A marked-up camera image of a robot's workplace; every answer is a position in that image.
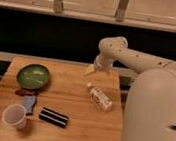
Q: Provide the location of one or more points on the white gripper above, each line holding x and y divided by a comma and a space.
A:
100, 64

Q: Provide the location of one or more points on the white plastic bottle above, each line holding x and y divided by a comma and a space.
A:
99, 97

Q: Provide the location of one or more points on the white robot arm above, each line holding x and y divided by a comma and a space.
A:
150, 109

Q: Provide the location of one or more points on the green bowl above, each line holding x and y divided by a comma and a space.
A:
33, 76

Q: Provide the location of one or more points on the black white striped block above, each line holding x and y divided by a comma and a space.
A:
53, 117

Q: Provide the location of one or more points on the blue sponge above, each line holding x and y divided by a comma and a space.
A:
29, 104

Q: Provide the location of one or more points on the dark red object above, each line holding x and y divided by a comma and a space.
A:
22, 92

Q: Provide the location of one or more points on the translucent plastic cup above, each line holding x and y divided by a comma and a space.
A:
15, 115

